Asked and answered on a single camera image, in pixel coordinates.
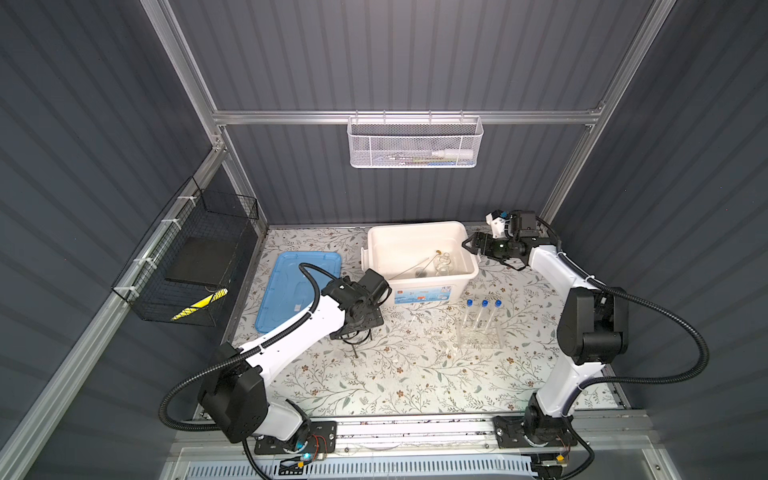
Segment black wire ring stand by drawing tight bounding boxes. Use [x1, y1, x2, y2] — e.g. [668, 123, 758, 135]
[341, 330, 372, 358]

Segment blue plastic lid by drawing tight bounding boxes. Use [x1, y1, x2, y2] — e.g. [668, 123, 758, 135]
[254, 251, 342, 334]

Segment white plastic storage bin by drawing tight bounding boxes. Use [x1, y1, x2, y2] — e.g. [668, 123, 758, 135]
[361, 221, 479, 307]

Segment blue capped test tube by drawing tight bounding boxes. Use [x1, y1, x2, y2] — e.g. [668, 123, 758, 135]
[473, 299, 489, 330]
[485, 299, 503, 331]
[459, 299, 475, 336]

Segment thin wire test tube brush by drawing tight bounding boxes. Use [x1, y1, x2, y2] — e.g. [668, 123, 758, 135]
[391, 254, 437, 280]

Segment clear glass flask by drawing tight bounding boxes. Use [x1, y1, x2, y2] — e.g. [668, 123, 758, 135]
[433, 252, 453, 276]

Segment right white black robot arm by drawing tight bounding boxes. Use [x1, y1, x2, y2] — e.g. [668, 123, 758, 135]
[462, 210, 710, 447]

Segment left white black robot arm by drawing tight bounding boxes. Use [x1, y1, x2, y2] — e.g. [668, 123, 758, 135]
[158, 262, 393, 451]

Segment white bottle in basket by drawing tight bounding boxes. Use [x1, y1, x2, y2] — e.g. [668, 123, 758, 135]
[429, 149, 475, 162]

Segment clear test tube rack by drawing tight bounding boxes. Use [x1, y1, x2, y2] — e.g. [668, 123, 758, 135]
[456, 318, 504, 350]

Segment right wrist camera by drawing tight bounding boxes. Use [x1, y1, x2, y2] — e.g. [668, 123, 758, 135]
[485, 209, 510, 239]

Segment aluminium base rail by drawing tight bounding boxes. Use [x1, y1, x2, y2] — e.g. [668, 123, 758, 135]
[166, 410, 661, 463]

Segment white wire mesh basket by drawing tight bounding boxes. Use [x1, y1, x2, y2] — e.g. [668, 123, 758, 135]
[346, 115, 484, 169]

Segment black wire basket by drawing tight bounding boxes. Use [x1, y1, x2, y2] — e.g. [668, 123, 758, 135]
[112, 178, 260, 327]

